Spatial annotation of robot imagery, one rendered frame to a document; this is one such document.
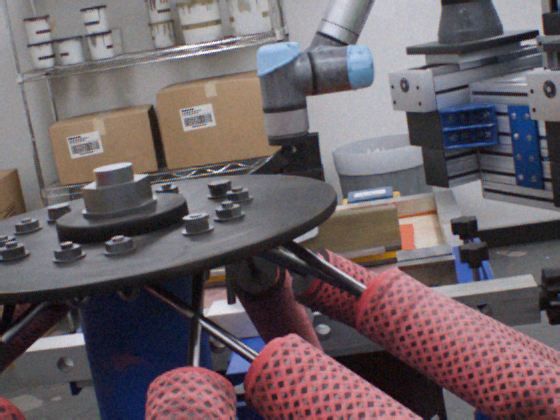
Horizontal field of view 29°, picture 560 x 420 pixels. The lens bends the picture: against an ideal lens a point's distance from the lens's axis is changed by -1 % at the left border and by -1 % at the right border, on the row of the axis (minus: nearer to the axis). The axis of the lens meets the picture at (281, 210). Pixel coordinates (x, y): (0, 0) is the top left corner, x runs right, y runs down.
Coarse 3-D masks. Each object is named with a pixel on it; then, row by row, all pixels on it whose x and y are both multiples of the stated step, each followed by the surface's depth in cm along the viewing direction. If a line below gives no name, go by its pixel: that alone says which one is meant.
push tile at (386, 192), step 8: (352, 192) 242; (360, 192) 241; (368, 192) 239; (376, 192) 238; (384, 192) 236; (392, 192) 236; (352, 200) 234; (360, 200) 233; (368, 200) 233; (376, 200) 233
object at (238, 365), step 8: (248, 344) 129; (256, 344) 128; (264, 344) 128; (232, 360) 124; (240, 360) 124; (232, 368) 122; (240, 368) 121; (248, 368) 121; (232, 376) 120; (240, 376) 120; (232, 384) 120; (240, 384) 120
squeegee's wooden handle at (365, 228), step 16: (368, 208) 185; (384, 208) 183; (336, 224) 184; (352, 224) 184; (368, 224) 184; (384, 224) 183; (320, 240) 185; (336, 240) 185; (352, 240) 185; (368, 240) 184; (384, 240) 184; (400, 240) 184
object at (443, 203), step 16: (432, 192) 219; (448, 192) 217; (336, 208) 219; (352, 208) 218; (400, 208) 217; (416, 208) 216; (432, 208) 216; (448, 208) 203; (448, 224) 191; (448, 240) 180; (336, 352) 145; (352, 352) 145; (224, 368) 147; (80, 384) 150
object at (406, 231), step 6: (402, 228) 209; (408, 228) 208; (402, 234) 205; (408, 234) 204; (402, 240) 200; (408, 240) 199; (402, 246) 196; (408, 246) 195; (414, 246) 195; (384, 264) 186; (390, 264) 185; (396, 264) 185; (372, 270) 184; (378, 270) 183; (384, 270) 182
